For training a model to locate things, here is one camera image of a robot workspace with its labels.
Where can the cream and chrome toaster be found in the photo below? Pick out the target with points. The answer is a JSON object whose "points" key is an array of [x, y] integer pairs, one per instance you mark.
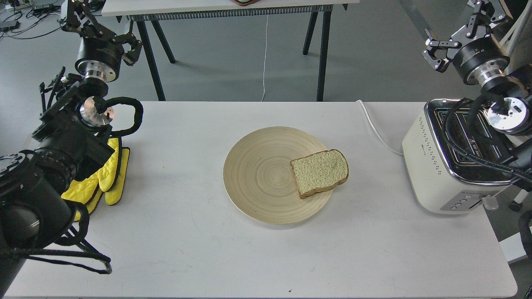
{"points": [[443, 181]]}

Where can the round bamboo plate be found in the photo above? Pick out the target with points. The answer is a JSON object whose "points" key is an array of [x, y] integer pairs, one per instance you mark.
{"points": [[259, 179]]}

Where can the slice of brown bread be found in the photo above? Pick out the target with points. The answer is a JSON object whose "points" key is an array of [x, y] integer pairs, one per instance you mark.
{"points": [[319, 172]]}

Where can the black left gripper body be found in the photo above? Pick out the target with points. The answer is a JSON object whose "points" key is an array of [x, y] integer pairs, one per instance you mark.
{"points": [[99, 55]]}

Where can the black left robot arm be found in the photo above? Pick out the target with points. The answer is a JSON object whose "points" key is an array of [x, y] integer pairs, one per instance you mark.
{"points": [[77, 122]]}

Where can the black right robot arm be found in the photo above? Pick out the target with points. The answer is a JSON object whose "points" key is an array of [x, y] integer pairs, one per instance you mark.
{"points": [[464, 152]]}

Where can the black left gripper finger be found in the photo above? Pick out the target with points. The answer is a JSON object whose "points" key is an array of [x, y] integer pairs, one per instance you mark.
{"points": [[128, 46], [76, 17]]}

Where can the white background table black legs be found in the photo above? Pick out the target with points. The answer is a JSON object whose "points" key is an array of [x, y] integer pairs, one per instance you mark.
{"points": [[142, 11]]}

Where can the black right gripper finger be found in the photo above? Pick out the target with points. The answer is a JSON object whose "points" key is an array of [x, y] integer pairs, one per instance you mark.
{"points": [[439, 53], [487, 13]]}

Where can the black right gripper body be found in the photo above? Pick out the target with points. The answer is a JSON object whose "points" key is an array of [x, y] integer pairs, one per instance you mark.
{"points": [[482, 61]]}

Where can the brown object on background table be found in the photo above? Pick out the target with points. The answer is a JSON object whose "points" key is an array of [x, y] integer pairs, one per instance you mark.
{"points": [[245, 2]]}

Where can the yellow oven mitt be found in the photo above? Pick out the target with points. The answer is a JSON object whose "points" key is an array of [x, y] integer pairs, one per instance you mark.
{"points": [[108, 182]]}

